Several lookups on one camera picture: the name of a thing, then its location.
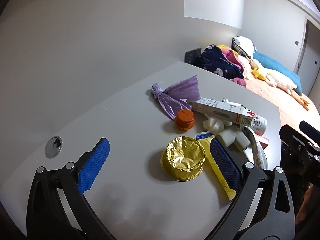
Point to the white bottle with red label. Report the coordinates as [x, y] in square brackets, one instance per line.
[260, 123]

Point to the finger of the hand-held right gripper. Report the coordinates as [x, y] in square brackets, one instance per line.
[292, 136]
[310, 129]

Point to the gold foil can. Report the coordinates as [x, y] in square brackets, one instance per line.
[183, 157]

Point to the pink fleece blanket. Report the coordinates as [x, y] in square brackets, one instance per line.
[237, 61]

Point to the small red block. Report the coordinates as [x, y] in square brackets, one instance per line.
[263, 141]

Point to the bed with orange sheet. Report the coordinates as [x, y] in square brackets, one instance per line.
[275, 97]

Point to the navy printed garment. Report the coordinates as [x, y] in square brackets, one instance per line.
[217, 65]

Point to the white foam piece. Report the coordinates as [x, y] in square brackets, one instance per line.
[242, 141]

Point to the silver foil wrapper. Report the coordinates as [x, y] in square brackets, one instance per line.
[257, 150]

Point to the yellow garment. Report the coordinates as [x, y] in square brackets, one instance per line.
[225, 48]

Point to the orange plastic cap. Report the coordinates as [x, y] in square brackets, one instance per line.
[184, 118]

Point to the long white carton box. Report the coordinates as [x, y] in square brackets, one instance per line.
[220, 110]

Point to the checkered pillow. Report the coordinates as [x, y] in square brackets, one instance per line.
[243, 45]

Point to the grey door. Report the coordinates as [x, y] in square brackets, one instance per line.
[311, 45]

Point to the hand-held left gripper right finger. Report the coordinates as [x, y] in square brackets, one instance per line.
[225, 165]

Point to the teal cushion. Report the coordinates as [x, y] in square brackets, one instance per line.
[277, 66]

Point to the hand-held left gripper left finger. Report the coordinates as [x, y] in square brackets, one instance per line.
[95, 165]

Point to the white goose plush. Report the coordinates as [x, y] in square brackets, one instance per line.
[280, 78]

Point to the yellow duck plush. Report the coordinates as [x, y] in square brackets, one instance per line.
[258, 73]

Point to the dark wall socket panel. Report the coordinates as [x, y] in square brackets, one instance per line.
[193, 55]

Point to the yellow snack wrapper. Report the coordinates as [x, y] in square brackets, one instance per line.
[218, 172]

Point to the round metal desk grommet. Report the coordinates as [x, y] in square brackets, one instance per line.
[53, 146]

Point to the purple plastic bag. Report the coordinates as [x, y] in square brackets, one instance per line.
[178, 90]

